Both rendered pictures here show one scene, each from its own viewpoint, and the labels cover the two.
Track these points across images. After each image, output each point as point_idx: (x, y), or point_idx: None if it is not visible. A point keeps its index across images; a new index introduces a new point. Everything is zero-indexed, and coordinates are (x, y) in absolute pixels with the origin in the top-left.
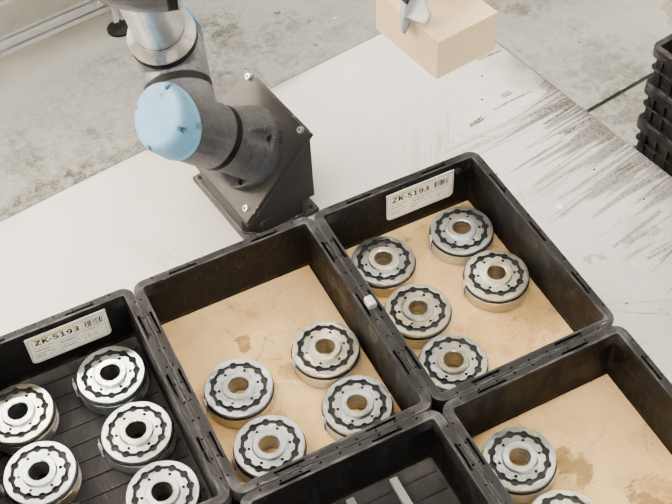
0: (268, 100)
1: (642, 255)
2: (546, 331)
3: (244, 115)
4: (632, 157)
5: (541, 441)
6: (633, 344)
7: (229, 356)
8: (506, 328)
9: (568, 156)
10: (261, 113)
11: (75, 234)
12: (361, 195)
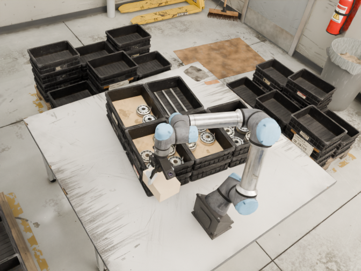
0: (210, 208)
1: (98, 190)
2: (137, 147)
3: (217, 195)
4: (87, 225)
5: (144, 121)
6: (122, 125)
7: (210, 149)
8: (146, 149)
9: (109, 227)
10: (212, 200)
11: (261, 210)
12: (181, 165)
